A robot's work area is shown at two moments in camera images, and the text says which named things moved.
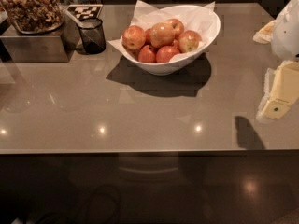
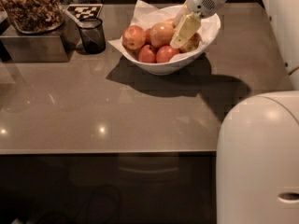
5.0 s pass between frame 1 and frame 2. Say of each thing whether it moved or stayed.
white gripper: moved
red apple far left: stayed
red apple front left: stayed
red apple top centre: stayed
